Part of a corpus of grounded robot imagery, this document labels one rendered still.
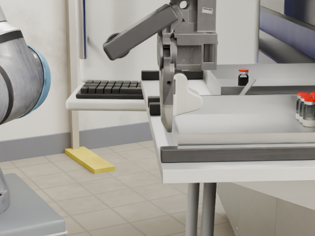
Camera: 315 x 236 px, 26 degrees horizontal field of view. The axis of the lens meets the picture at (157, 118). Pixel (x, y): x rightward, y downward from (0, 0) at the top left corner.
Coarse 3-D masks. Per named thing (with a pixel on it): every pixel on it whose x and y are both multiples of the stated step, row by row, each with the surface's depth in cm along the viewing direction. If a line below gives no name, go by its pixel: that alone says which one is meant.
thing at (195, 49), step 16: (176, 0) 96; (192, 0) 97; (208, 0) 96; (192, 16) 97; (208, 16) 97; (160, 32) 97; (176, 32) 97; (192, 32) 97; (208, 32) 97; (160, 48) 96; (176, 48) 96; (192, 48) 97; (208, 48) 97; (160, 64) 96; (176, 64) 97; (192, 64) 98; (208, 64) 97
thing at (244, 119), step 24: (216, 96) 121; (240, 96) 122; (264, 96) 122; (288, 96) 122; (192, 120) 118; (216, 120) 118; (240, 120) 118; (264, 120) 118; (288, 120) 118; (192, 144) 97; (216, 144) 97; (240, 144) 97
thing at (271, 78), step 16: (224, 64) 155; (240, 64) 155; (256, 64) 155; (272, 64) 156; (288, 64) 156; (304, 64) 156; (208, 80) 147; (224, 80) 154; (256, 80) 154; (272, 80) 154; (288, 80) 154; (304, 80) 154
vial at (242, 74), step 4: (240, 72) 140; (244, 72) 140; (240, 76) 140; (244, 76) 140; (248, 76) 141; (240, 80) 140; (244, 80) 140; (248, 80) 141; (240, 84) 141; (244, 84) 140
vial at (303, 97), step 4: (300, 96) 115; (304, 96) 115; (308, 96) 115; (312, 96) 115; (300, 100) 115; (300, 104) 115; (304, 104) 115; (300, 108) 115; (300, 112) 115; (300, 116) 116; (300, 120) 116
